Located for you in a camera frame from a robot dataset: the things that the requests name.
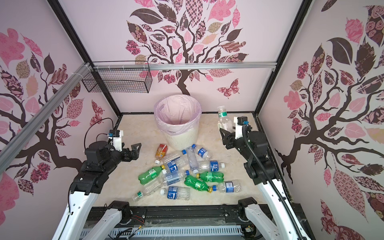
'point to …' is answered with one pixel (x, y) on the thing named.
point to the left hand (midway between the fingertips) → (133, 146)
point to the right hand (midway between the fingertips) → (227, 126)
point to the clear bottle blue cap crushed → (178, 158)
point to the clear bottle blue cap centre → (174, 178)
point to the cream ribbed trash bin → (184, 140)
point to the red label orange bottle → (161, 152)
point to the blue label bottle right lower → (228, 187)
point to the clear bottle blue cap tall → (192, 158)
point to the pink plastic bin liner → (177, 114)
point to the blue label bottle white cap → (174, 164)
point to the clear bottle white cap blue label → (210, 166)
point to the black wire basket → (130, 76)
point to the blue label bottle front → (176, 193)
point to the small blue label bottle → (202, 152)
